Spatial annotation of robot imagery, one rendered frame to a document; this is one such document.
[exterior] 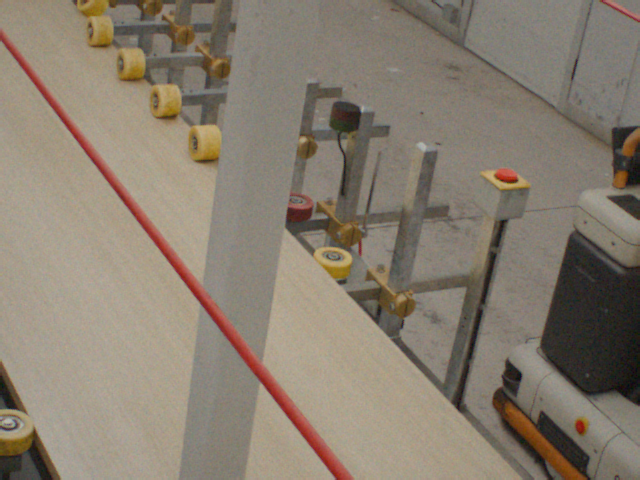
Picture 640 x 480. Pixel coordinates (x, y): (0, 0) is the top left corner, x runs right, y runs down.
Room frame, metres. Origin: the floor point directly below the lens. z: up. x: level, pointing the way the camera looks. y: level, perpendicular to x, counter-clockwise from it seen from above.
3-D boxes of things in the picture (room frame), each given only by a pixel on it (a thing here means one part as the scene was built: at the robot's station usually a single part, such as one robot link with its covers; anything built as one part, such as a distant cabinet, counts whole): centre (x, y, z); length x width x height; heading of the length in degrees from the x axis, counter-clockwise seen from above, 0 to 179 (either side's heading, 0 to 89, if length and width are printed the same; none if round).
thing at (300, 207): (2.61, 0.08, 0.85); 0.08 x 0.08 x 0.11
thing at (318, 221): (2.72, -0.08, 0.84); 0.43 x 0.03 x 0.04; 123
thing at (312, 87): (2.84, 0.11, 0.87); 0.04 x 0.04 x 0.48; 33
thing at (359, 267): (2.62, -0.07, 0.75); 0.26 x 0.01 x 0.10; 33
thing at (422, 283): (2.48, -0.18, 0.81); 0.43 x 0.03 x 0.04; 123
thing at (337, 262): (2.38, -0.02, 0.85); 0.08 x 0.08 x 0.11
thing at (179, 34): (3.50, 0.52, 0.95); 0.14 x 0.06 x 0.05; 33
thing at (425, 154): (2.42, -0.16, 0.93); 0.04 x 0.04 x 0.48; 33
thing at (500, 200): (2.20, -0.30, 1.18); 0.07 x 0.07 x 0.08; 33
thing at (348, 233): (2.65, -0.02, 0.85); 0.14 x 0.06 x 0.05; 33
